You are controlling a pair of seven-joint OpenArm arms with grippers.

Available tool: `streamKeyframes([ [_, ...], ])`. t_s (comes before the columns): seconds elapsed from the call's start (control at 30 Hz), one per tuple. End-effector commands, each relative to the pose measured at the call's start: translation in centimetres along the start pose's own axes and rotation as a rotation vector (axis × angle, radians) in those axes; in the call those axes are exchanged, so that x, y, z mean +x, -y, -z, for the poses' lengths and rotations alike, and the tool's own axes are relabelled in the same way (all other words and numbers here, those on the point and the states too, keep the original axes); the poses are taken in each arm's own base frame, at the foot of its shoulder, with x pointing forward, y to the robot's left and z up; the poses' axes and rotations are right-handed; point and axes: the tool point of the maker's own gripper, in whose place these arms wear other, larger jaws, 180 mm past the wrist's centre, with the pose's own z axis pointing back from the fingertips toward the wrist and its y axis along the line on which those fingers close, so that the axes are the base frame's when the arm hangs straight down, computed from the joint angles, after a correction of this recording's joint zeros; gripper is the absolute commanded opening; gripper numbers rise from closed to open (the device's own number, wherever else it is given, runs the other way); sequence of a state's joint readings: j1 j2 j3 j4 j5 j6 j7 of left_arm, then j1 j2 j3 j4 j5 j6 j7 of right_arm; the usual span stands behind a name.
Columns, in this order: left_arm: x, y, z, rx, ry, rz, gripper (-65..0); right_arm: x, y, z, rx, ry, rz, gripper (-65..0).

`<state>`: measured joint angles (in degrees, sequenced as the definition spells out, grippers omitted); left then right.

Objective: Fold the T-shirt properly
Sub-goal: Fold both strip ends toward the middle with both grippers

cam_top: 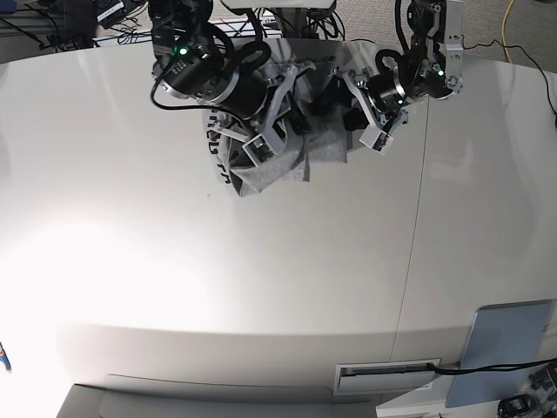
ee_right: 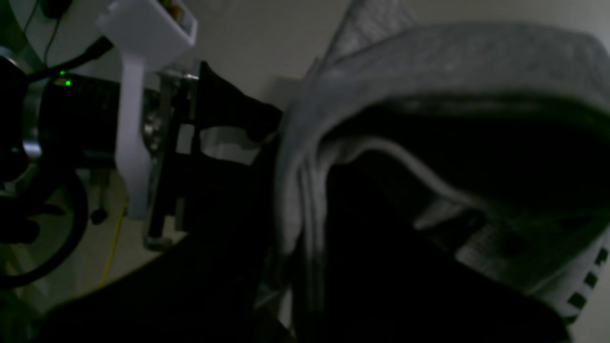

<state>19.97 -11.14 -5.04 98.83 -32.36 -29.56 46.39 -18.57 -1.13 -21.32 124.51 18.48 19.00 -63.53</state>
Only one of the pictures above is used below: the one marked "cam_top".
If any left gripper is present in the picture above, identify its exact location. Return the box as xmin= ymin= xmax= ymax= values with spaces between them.
xmin=341 ymin=69 xmax=412 ymax=133

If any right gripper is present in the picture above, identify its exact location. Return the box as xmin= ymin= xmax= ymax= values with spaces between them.
xmin=204 ymin=60 xmax=316 ymax=144

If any grey T-shirt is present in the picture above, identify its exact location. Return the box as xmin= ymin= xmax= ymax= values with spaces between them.
xmin=203 ymin=57 xmax=348 ymax=197

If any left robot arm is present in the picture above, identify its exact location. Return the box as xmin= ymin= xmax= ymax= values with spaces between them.
xmin=343 ymin=1 xmax=464 ymax=134

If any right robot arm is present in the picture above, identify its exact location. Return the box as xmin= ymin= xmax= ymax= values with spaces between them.
xmin=149 ymin=1 xmax=313 ymax=158

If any white central stand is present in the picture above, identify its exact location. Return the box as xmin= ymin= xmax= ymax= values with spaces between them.
xmin=221 ymin=0 xmax=335 ymax=10

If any blue-grey flat board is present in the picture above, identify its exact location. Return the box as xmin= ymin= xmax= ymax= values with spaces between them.
xmin=445 ymin=300 xmax=554 ymax=408

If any black device bottom right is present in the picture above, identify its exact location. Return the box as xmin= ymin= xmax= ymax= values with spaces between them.
xmin=497 ymin=394 xmax=538 ymax=418

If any orange blue tool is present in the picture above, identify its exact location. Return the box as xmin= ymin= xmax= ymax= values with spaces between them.
xmin=0 ymin=344 xmax=12 ymax=374

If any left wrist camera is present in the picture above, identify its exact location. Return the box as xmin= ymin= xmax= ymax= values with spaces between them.
xmin=359 ymin=125 xmax=393 ymax=155

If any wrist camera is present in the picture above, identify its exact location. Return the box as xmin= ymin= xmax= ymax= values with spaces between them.
xmin=242 ymin=127 xmax=286 ymax=166
xmin=359 ymin=125 xmax=393 ymax=155

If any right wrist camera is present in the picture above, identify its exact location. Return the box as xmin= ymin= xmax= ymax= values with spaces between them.
xmin=242 ymin=127 xmax=286 ymax=166

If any arm base mount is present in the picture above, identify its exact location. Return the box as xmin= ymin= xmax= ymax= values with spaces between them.
xmin=93 ymin=0 xmax=146 ymax=30

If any yellow cable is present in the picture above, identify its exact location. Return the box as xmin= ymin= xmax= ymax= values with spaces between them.
xmin=500 ymin=0 xmax=516 ymax=62

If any white cable slot tray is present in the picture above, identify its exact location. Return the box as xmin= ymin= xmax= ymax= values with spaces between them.
xmin=332 ymin=358 xmax=440 ymax=395

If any black power cable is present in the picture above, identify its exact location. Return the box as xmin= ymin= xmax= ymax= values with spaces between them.
xmin=428 ymin=359 xmax=557 ymax=376

